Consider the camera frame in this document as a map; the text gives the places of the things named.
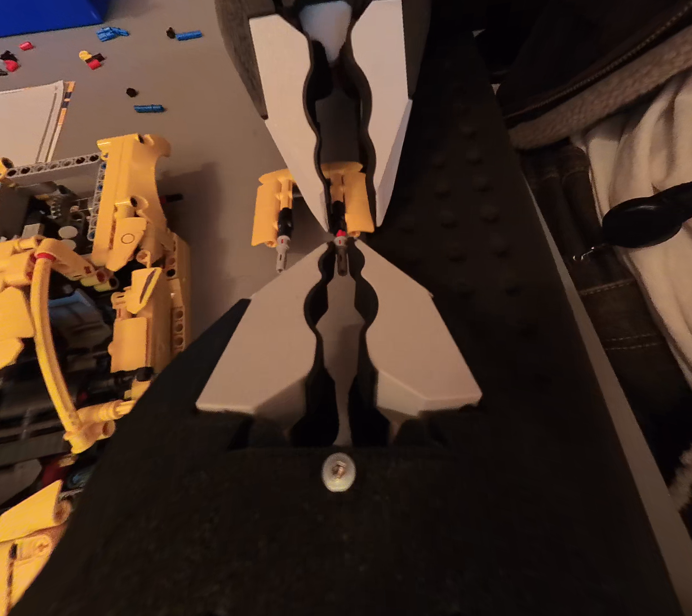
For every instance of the long blue brick pin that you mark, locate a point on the long blue brick pin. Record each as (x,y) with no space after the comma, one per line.
(150,108)

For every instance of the open instruction booklet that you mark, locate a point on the open instruction booklet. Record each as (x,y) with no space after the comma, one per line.
(27,119)

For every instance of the grey desk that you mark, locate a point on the grey desk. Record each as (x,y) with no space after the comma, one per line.
(216,102)

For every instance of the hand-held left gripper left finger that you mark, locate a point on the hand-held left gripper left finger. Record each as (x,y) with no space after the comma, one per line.
(259,356)

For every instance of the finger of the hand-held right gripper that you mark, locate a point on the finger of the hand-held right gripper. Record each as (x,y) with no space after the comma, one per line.
(386,86)
(281,86)

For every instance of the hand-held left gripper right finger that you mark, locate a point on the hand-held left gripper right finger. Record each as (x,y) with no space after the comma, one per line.
(421,351)

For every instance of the yellow black brick subassembly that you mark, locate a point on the yellow black brick subassembly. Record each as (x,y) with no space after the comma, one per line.
(270,210)

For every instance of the person's white shirt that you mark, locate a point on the person's white shirt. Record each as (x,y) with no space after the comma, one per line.
(649,151)

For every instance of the scattered small brick pins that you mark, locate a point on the scattered small brick pins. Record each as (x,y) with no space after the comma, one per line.
(112,32)

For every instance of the person's dark jeans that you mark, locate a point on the person's dark jeans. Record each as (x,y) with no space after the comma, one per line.
(621,313)

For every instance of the yellow toy brick car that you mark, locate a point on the yellow toy brick car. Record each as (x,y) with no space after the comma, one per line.
(130,183)

